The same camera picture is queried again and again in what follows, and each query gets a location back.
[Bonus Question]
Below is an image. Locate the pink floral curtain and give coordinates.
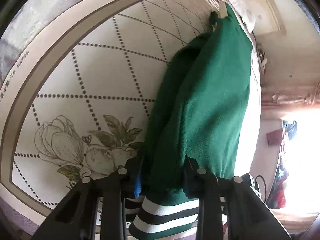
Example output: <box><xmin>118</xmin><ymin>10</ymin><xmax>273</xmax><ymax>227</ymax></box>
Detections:
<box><xmin>261</xmin><ymin>82</ymin><xmax>319</xmax><ymax>112</ymax></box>

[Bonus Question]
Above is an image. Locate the white pillow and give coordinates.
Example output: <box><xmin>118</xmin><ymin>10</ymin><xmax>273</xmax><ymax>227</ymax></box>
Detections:
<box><xmin>239</xmin><ymin>9</ymin><xmax>256</xmax><ymax>33</ymax></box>

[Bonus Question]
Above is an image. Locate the cream bed headboard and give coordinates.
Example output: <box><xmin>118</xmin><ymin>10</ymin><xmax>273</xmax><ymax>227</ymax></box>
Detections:
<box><xmin>230</xmin><ymin>0</ymin><xmax>284</xmax><ymax>36</ymax></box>

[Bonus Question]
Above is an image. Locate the clothes pile on windowsill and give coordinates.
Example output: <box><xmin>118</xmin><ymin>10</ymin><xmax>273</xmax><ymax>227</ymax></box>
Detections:
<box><xmin>266</xmin><ymin>120</ymin><xmax>298</xmax><ymax>209</ymax></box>

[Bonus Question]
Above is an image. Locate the green cream varsity jacket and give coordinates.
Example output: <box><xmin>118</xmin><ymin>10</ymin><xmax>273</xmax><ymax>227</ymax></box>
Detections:
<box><xmin>129</xmin><ymin>5</ymin><xmax>252</xmax><ymax>239</ymax></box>

